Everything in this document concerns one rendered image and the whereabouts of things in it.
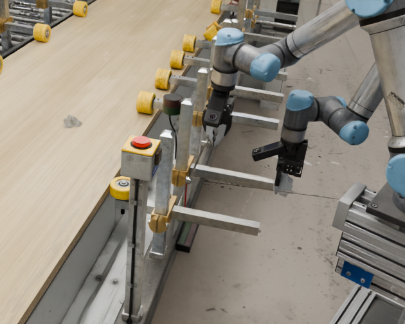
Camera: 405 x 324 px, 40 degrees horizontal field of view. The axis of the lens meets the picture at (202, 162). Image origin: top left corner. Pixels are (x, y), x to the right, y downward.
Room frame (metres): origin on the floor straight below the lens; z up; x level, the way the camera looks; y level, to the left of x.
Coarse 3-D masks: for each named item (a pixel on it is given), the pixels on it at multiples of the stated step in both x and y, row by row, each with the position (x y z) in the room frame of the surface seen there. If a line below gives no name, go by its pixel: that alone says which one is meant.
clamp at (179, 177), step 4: (192, 156) 1.63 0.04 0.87; (188, 160) 1.60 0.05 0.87; (192, 160) 1.60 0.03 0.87; (188, 164) 1.57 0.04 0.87; (188, 168) 1.55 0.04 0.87; (172, 172) 1.53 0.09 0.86; (176, 172) 1.51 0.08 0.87; (180, 172) 1.51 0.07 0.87; (184, 172) 1.52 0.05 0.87; (188, 172) 1.55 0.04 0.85; (172, 176) 1.51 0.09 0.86; (176, 176) 1.50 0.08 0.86; (180, 176) 1.50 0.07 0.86; (184, 176) 1.51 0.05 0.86; (172, 180) 1.51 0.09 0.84; (176, 180) 1.50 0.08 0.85; (180, 180) 1.50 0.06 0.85; (184, 180) 1.50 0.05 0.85; (176, 184) 1.50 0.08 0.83; (180, 184) 1.50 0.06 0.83; (184, 184) 1.52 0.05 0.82
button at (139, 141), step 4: (140, 136) 1.06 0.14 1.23; (144, 136) 1.06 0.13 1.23; (132, 140) 1.04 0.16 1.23; (136, 140) 1.04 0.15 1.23; (140, 140) 1.04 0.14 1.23; (144, 140) 1.04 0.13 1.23; (148, 140) 1.04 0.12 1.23; (136, 144) 1.03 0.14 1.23; (140, 144) 1.03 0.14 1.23; (144, 144) 1.03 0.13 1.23; (148, 144) 1.03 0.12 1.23
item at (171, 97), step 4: (164, 96) 1.55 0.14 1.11; (168, 96) 1.55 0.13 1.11; (172, 96) 1.56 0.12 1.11; (176, 96) 1.56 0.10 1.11; (180, 96) 1.56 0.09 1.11; (172, 100) 1.53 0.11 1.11; (176, 100) 1.53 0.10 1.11; (172, 108) 1.53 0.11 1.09; (176, 108) 1.53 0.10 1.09; (172, 128) 1.55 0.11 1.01; (176, 136) 1.55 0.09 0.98; (176, 140) 1.55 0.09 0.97; (176, 144) 1.55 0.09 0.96; (176, 148) 1.55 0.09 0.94; (176, 152) 1.55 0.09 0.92
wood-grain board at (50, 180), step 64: (128, 0) 3.41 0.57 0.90; (192, 0) 3.59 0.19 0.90; (64, 64) 2.24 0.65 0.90; (128, 64) 2.33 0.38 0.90; (0, 128) 1.61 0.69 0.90; (64, 128) 1.66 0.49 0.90; (128, 128) 1.72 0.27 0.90; (0, 192) 1.25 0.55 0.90; (64, 192) 1.28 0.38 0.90; (0, 256) 0.99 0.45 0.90; (64, 256) 1.03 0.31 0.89; (0, 320) 0.80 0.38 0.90
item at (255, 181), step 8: (192, 168) 1.57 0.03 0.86; (200, 168) 1.57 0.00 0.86; (208, 168) 1.58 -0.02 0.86; (216, 168) 1.58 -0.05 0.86; (200, 176) 1.57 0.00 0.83; (208, 176) 1.56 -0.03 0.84; (216, 176) 1.56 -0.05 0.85; (224, 176) 1.55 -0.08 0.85; (232, 176) 1.55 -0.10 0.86; (240, 176) 1.55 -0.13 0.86; (248, 176) 1.56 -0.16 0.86; (256, 176) 1.56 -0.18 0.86; (240, 184) 1.55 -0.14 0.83; (248, 184) 1.54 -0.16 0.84; (256, 184) 1.54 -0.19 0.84; (264, 184) 1.54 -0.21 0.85; (272, 184) 1.53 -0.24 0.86
